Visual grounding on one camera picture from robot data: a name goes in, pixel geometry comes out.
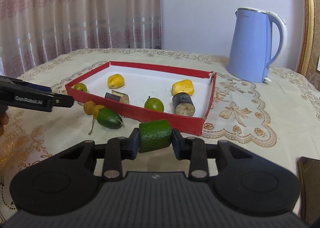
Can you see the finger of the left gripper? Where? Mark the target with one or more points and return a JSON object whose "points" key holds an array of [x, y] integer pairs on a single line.
{"points": [[21, 94]]}

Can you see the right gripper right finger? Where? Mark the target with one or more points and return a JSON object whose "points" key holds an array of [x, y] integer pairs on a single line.
{"points": [[192, 149]]}

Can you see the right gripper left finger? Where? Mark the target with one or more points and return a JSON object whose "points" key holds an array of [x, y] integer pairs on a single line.
{"points": [[117, 150]]}

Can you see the green pointed cucumber end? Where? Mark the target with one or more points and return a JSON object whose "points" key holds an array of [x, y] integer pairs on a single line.
{"points": [[107, 118]]}

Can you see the green cucumber chunk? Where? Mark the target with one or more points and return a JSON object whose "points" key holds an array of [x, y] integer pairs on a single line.
{"points": [[154, 135]]}

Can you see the dark eggplant chunk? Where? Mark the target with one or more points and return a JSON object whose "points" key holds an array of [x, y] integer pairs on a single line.
{"points": [[183, 105], [117, 96]]}

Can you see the brown longan with stem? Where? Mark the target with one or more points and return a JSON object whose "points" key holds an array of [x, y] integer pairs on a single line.
{"points": [[88, 107]]}

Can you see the green round persimmon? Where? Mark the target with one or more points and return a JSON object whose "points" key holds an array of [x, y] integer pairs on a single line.
{"points": [[154, 104], [80, 87]]}

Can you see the yellow fruit piece with dots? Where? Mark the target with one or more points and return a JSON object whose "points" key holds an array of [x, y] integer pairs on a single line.
{"points": [[183, 86]]}

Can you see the yellow jackfruit piece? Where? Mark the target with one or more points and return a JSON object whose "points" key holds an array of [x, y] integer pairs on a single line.
{"points": [[115, 81]]}

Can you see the person hand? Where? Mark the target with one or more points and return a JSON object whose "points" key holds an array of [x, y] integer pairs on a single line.
{"points": [[3, 119]]}

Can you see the red shallow cardboard tray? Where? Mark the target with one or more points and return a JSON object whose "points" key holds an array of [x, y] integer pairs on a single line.
{"points": [[148, 80]]}

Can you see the pink patterned curtain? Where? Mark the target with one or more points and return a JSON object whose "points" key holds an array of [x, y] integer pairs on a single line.
{"points": [[36, 31]]}

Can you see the blue electric kettle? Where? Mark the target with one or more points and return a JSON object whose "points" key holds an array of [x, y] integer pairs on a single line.
{"points": [[251, 49]]}

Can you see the gold framed headboard panel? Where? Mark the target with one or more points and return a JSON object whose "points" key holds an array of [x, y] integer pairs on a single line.
{"points": [[309, 53]]}

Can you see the white wall switch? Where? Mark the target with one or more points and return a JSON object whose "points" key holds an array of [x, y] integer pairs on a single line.
{"points": [[318, 64]]}

